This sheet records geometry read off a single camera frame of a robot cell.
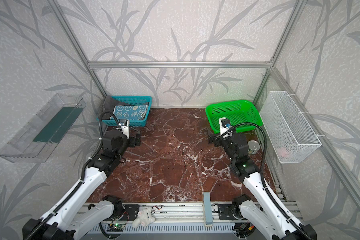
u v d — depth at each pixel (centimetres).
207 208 74
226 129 61
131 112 110
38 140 63
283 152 72
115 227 71
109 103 108
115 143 57
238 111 120
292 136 61
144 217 69
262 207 46
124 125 66
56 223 39
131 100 116
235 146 53
